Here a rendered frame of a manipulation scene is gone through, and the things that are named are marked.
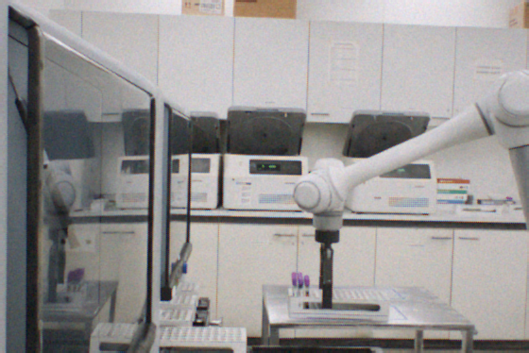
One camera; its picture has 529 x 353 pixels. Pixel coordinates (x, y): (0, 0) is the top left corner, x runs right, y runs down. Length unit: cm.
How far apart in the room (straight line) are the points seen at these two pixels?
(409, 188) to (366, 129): 53
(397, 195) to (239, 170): 104
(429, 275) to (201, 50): 214
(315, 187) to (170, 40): 269
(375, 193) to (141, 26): 192
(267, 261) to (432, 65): 177
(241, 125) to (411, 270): 149
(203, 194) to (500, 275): 202
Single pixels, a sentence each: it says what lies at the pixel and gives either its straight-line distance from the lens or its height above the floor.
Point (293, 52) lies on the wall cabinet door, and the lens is 400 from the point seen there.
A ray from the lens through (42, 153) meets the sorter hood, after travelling 45.
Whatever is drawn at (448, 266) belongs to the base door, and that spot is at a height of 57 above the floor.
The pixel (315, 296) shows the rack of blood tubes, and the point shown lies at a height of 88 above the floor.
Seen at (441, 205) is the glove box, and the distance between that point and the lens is 433.
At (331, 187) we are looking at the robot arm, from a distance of 151.
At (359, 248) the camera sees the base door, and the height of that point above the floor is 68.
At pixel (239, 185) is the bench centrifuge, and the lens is 366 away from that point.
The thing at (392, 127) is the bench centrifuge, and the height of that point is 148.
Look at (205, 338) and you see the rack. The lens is 140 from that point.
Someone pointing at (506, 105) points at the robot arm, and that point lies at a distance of 139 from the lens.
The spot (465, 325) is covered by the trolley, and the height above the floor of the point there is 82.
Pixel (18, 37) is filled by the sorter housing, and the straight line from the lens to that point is 111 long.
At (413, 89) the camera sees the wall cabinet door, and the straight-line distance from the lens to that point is 414.
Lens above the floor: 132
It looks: 3 degrees down
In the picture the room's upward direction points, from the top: 2 degrees clockwise
